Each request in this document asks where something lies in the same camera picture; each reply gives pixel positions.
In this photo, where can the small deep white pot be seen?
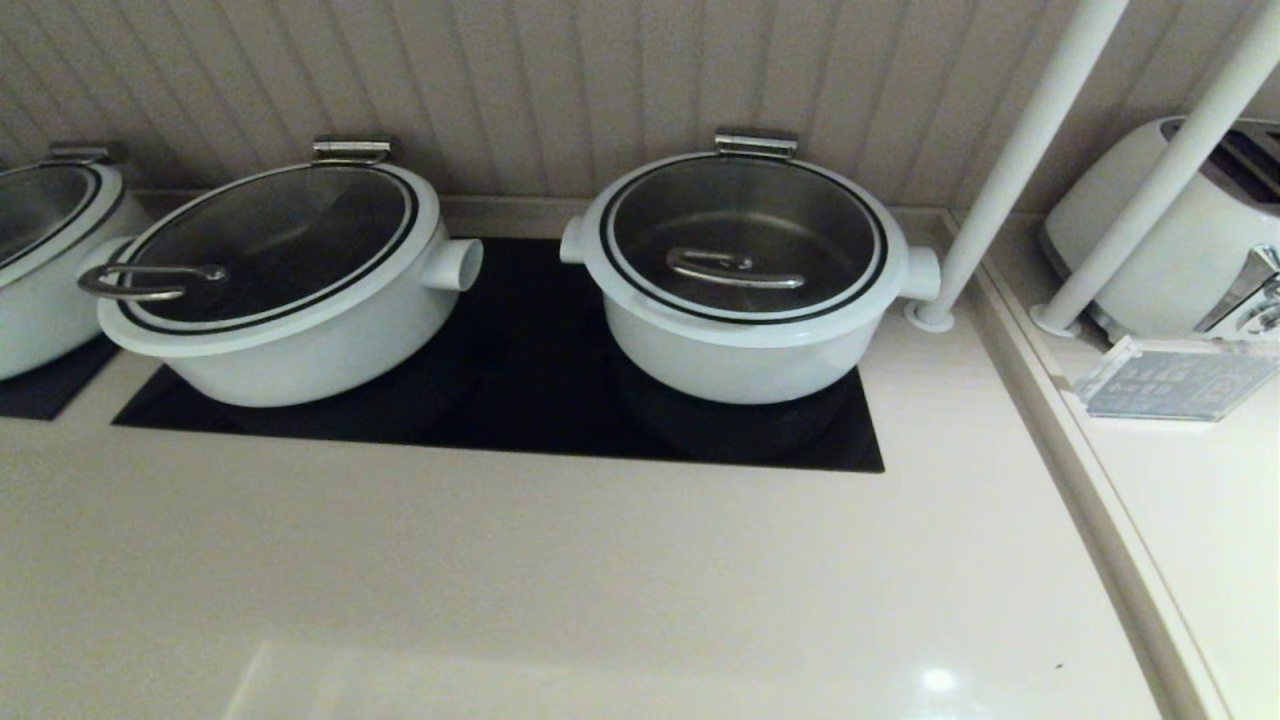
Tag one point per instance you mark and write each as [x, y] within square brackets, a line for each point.
[740, 375]

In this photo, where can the wide white cooking pot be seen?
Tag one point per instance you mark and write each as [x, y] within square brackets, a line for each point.
[30, 330]
[300, 370]

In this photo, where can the glass lid white rim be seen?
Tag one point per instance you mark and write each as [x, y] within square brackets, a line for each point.
[40, 200]

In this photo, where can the large black induction cooktop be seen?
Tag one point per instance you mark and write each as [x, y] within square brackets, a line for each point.
[520, 400]

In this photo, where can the white slanted pole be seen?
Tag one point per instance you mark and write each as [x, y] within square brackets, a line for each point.
[1170, 170]
[1030, 130]

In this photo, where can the clear acrylic sign holder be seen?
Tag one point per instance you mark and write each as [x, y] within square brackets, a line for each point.
[1170, 380]

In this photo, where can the small black induction cooktop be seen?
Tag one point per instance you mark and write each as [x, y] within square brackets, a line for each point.
[40, 395]

